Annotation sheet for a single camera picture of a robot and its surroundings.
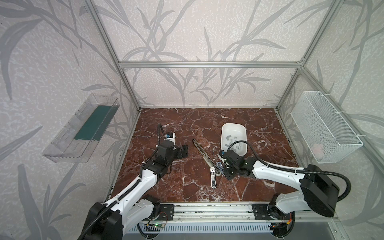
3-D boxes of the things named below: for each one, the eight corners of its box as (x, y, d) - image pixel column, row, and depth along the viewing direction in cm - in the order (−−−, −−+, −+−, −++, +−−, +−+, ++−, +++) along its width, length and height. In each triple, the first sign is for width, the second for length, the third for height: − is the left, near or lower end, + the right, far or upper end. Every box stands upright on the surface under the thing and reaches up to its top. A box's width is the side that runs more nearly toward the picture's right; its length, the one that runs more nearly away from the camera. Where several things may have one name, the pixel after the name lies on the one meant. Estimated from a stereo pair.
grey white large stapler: (217, 177, 87) (218, 176, 85) (191, 142, 102) (191, 140, 100) (221, 174, 88) (222, 172, 86) (194, 140, 103) (194, 138, 101)
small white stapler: (211, 188, 83) (211, 187, 81) (210, 169, 90) (210, 167, 88) (216, 188, 83) (216, 187, 81) (214, 169, 90) (215, 167, 88)
